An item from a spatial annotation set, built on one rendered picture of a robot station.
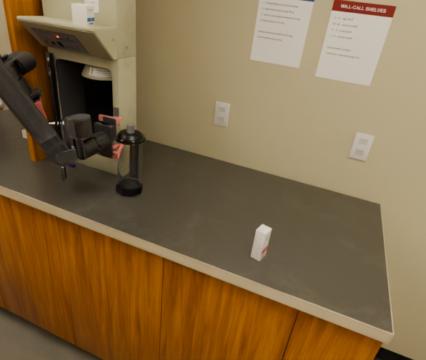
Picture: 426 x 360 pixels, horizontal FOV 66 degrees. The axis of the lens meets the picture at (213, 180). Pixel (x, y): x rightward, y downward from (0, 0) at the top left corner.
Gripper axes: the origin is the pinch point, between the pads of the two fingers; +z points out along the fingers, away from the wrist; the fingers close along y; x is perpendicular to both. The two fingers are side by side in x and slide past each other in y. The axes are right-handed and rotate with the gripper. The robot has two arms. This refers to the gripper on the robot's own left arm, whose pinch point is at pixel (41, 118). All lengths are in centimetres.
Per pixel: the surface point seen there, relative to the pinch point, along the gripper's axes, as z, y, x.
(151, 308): 67, -1, 43
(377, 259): 63, -76, 76
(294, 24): 4, -100, 9
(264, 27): 3, -92, 1
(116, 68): -5.2, -31.2, 0.8
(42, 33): -22.2, -14.4, -11.8
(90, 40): -17.4, -27.3, 4.1
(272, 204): 56, -61, 37
